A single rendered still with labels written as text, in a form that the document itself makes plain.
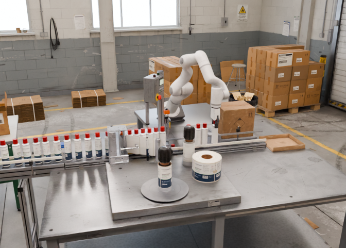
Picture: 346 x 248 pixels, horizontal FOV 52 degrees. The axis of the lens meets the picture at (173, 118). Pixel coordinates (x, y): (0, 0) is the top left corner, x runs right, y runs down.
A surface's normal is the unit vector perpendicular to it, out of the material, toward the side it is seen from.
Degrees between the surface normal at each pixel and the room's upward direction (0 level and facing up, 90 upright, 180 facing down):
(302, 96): 89
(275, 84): 89
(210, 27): 90
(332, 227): 0
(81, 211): 0
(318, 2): 90
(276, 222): 1
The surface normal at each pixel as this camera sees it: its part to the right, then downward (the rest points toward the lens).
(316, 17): -0.93, 0.11
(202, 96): 0.34, 0.26
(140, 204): 0.00, -0.95
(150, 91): -0.36, 0.30
